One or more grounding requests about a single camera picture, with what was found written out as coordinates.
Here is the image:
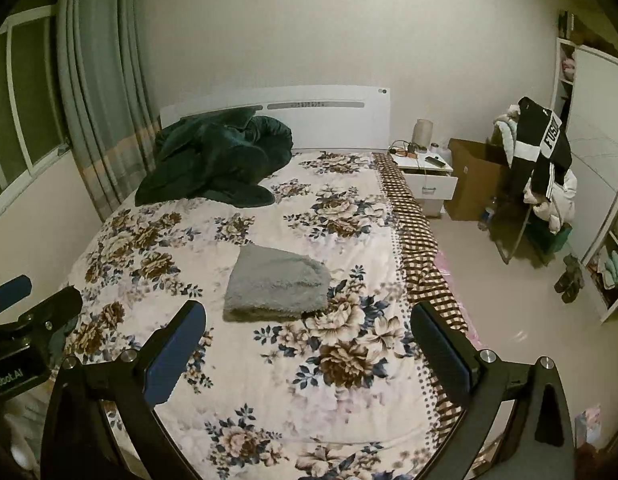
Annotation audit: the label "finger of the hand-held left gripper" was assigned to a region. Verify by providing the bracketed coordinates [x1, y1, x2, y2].
[0, 286, 84, 347]
[0, 275, 33, 313]

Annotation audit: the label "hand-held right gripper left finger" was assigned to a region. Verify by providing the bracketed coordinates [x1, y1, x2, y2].
[40, 300, 207, 480]

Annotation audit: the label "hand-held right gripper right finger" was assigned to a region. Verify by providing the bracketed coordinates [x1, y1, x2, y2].
[410, 301, 576, 480]

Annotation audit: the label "grey fleece pants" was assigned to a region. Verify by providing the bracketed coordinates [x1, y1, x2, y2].
[223, 244, 332, 323]

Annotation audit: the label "white folded cloth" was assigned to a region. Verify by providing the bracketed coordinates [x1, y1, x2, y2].
[3, 400, 44, 480]

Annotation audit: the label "floral bed cover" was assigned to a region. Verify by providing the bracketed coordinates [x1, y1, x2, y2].
[64, 150, 482, 480]

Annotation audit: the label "plastic water bottle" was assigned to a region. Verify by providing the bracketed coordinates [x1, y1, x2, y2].
[478, 196, 499, 232]

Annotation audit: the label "printed pastel bag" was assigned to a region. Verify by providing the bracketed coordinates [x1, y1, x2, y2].
[574, 404, 603, 448]

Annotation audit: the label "teal storage box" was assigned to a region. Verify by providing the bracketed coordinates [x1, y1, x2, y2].
[546, 225, 574, 256]

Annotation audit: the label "white nightstand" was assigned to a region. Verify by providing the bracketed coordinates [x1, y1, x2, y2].
[389, 150, 459, 218]

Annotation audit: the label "brown cardboard box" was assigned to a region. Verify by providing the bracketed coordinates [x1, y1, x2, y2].
[446, 138, 510, 222]

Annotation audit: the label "white framed window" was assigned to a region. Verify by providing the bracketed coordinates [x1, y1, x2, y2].
[0, 5, 72, 206]

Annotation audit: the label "white puffer jacket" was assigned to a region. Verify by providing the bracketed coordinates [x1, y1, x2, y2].
[522, 170, 577, 235]

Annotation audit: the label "teal folded clothes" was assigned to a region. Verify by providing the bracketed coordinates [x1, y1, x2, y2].
[602, 250, 618, 288]

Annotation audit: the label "dark green blanket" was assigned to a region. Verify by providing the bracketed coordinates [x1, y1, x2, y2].
[135, 114, 294, 208]

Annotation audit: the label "grey green curtain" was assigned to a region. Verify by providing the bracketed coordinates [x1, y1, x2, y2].
[56, 0, 162, 221]

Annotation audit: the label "white fleece garment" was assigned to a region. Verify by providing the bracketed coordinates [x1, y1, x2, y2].
[492, 105, 520, 161]

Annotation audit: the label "black and white jacket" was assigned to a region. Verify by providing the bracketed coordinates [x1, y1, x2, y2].
[506, 96, 573, 201]

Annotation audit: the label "white bed with headboard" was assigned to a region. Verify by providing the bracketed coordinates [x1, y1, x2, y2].
[39, 85, 485, 480]

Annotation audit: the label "white wardrobe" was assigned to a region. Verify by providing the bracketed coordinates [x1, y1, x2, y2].
[552, 10, 618, 323]

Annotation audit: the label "metal frame chair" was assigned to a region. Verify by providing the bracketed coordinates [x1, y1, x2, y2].
[489, 130, 575, 266]

